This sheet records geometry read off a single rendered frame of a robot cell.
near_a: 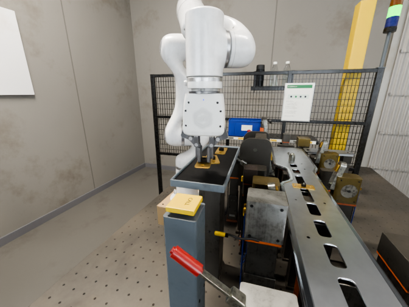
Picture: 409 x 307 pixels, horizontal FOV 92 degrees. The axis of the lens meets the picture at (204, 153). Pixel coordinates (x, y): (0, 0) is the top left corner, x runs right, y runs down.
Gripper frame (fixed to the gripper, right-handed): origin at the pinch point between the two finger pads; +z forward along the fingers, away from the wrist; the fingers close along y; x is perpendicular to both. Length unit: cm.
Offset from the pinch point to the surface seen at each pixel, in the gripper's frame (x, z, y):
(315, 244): -3.1, 22.2, 29.4
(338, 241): -1.0, 22.2, 35.7
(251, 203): -3.1, 11.8, 12.6
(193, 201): -13.4, 6.2, -0.2
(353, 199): 32, 27, 57
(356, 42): 130, -51, 94
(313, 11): 242, -108, 95
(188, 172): 1.3, 6.2, -4.8
